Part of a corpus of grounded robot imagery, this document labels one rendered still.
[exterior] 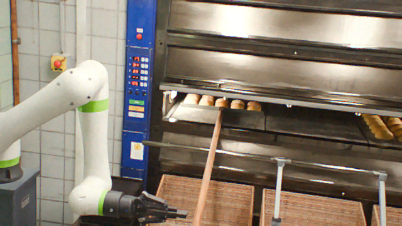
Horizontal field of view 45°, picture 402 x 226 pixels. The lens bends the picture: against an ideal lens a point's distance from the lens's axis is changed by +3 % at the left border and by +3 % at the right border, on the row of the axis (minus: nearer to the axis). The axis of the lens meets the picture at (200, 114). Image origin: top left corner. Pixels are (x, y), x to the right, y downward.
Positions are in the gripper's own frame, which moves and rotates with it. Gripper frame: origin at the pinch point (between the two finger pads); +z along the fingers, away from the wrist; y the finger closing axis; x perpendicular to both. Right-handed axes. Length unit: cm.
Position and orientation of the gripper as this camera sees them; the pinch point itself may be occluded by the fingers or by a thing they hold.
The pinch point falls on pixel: (177, 213)
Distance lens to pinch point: 176.2
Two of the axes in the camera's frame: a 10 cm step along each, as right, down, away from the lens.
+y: -0.9, 9.6, 2.8
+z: 9.8, 1.3, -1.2
